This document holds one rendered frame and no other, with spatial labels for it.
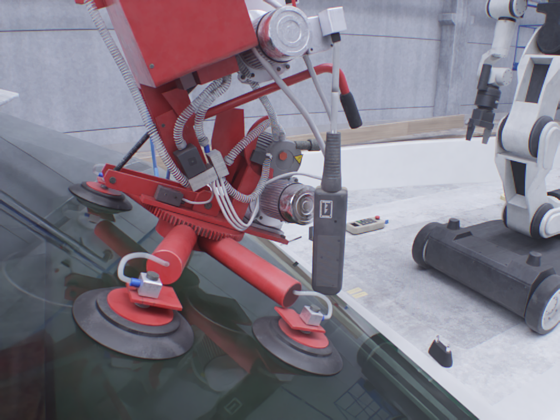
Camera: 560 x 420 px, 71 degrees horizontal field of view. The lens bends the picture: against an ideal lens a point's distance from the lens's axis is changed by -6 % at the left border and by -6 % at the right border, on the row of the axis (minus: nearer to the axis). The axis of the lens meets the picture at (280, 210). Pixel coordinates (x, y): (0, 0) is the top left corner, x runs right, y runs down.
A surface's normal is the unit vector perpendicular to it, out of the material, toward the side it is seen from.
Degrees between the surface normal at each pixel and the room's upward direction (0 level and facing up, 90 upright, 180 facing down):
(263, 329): 7
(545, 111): 90
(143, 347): 33
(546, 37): 90
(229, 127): 90
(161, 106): 90
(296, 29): 81
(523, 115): 66
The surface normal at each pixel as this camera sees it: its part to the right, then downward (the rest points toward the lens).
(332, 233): -0.15, 0.34
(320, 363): 0.52, -0.72
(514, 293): -0.89, 0.16
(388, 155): 0.25, 0.33
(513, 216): -0.85, 0.41
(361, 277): 0.00, -0.94
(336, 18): 0.45, 0.15
